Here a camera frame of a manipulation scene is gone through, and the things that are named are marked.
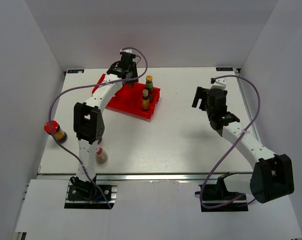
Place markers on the yellow-label dark sauce bottle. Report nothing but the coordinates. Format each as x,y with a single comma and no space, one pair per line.
145,100

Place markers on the pink-cap spice jar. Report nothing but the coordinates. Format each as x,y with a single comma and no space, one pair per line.
101,156

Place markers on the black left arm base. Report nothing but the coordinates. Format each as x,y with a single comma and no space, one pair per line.
78,199

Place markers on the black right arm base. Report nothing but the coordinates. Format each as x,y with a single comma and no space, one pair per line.
215,194

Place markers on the right blue table label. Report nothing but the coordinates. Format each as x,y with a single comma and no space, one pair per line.
228,69

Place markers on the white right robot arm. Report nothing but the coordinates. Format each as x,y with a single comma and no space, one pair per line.
272,175

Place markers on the blue table label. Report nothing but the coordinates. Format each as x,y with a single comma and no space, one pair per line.
228,69
77,71

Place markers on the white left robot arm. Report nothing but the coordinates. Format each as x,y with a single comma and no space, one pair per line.
89,125

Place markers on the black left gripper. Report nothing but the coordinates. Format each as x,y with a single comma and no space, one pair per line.
133,70

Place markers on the left blue table label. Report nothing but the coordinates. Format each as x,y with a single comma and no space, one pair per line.
77,71

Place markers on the green-label red sauce bottle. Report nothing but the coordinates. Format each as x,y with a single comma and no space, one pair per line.
150,87

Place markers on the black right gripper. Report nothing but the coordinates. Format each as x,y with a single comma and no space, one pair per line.
201,93

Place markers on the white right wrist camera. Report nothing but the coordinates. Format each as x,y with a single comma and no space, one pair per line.
218,83

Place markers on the red three-compartment plastic tray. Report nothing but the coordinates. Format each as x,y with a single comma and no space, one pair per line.
129,101

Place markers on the red-cap brown spice jar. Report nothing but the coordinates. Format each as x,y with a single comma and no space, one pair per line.
53,126

